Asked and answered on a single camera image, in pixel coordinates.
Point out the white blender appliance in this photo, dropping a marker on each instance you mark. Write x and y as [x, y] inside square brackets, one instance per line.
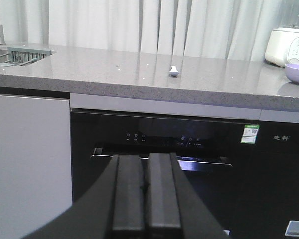
[283, 46]

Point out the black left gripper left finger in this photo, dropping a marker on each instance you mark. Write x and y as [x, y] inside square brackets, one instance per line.
[112, 208]

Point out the white curtain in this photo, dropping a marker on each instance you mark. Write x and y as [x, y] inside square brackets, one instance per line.
[225, 29]

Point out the black built-in dishwasher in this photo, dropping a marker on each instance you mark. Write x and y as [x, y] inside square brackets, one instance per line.
[251, 189]

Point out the grey cabinet door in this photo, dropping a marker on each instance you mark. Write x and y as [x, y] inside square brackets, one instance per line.
[35, 163]

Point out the green energy label sticker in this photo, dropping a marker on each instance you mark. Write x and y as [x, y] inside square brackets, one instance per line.
[249, 134]

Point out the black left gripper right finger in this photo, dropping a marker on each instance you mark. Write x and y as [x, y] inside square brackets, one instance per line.
[173, 209]

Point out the light blue ceramic spoon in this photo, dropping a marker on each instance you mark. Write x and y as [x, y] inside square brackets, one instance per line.
[174, 71]

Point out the purple bowl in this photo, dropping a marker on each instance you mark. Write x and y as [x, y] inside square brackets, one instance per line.
[292, 72]

